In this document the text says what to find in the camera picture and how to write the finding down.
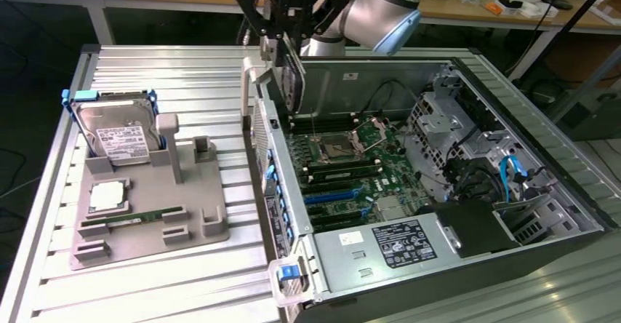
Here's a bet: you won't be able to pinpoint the silver chipset heat sink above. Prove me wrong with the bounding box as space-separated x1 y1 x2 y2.
375 196 409 221

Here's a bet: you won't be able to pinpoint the blue wire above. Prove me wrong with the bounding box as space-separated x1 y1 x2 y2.
496 153 529 204

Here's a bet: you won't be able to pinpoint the metal socket cover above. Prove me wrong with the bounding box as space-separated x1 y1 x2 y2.
349 116 393 146

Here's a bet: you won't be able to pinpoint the black looped case wire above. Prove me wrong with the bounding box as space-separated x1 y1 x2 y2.
365 78 417 116

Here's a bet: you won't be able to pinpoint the green motherboard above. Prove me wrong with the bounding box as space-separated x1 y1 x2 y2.
284 113 437 231

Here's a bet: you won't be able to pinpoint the CPU socket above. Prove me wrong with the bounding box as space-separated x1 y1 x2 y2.
313 132 359 161

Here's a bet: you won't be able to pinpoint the black hanging cable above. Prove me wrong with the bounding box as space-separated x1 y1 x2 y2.
237 19 255 46

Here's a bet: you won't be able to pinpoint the graphics card with metal bracket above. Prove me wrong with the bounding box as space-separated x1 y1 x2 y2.
259 33 308 116

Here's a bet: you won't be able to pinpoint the black installed RAM stick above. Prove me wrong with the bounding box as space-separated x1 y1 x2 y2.
305 159 385 184

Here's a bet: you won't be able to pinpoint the hard disk in blue carrier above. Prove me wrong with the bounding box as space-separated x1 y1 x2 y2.
60 87 163 167

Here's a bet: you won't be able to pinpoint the green RAM stick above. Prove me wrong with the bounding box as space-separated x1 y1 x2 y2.
86 208 181 226

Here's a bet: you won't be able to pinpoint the grey parts rack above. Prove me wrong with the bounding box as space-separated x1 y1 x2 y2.
67 113 231 271

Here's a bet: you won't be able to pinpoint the black slanted pole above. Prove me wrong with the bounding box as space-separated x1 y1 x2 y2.
505 0 619 81

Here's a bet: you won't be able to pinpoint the silver metal disk bay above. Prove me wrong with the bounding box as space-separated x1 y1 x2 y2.
405 89 489 159

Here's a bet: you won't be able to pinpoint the black wire bundle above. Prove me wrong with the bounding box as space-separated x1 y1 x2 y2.
441 156 507 203

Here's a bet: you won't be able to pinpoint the silver CPU chip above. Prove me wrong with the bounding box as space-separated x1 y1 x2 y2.
88 182 128 212

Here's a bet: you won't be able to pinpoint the grey power supply unit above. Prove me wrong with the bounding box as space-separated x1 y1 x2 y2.
312 213 463 292

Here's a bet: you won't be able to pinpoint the white orange device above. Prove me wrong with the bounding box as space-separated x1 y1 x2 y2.
481 0 555 20

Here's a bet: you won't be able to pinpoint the open black PC case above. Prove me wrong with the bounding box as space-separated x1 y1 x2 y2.
240 55 619 323

